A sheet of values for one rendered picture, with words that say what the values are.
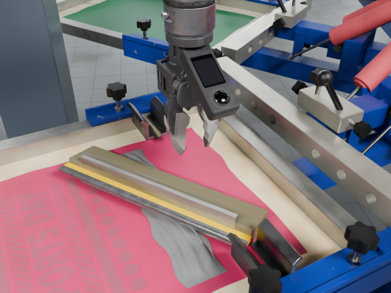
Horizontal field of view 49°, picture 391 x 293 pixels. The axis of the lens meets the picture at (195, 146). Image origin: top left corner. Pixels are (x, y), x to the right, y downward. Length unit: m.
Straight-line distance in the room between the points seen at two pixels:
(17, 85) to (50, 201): 0.51
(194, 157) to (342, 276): 0.40
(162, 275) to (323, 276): 0.24
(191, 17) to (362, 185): 0.39
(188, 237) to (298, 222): 0.19
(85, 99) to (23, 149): 2.20
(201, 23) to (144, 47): 0.71
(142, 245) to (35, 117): 0.69
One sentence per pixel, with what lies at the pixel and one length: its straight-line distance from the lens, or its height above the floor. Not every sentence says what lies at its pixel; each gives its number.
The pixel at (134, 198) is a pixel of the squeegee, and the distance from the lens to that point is 0.74.
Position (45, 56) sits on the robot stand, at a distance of 1.21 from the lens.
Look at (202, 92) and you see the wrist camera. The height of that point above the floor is 1.20.
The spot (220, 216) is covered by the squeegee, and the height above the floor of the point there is 1.00.
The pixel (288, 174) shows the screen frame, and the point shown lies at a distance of 0.81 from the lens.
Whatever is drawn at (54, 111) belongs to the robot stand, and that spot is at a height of 0.86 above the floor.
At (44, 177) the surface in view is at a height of 0.95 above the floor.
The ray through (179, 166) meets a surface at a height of 0.95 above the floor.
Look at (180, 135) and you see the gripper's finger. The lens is 0.70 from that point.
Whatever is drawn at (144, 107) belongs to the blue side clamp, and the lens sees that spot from 0.97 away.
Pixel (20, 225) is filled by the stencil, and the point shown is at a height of 0.95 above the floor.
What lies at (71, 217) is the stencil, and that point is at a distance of 0.79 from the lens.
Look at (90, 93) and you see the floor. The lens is 3.19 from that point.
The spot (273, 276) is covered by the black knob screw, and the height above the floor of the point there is 1.06.
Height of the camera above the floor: 1.49
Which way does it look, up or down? 36 degrees down
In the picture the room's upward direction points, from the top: straight up
